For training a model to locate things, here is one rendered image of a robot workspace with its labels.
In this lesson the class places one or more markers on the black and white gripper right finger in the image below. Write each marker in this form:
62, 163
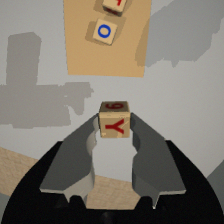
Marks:
163, 172

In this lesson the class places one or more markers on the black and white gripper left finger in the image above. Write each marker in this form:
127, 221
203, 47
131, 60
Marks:
63, 171

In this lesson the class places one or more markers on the wooden letter block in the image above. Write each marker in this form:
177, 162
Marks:
104, 31
114, 119
115, 7

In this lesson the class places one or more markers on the tan flat mat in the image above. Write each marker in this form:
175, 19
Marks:
125, 57

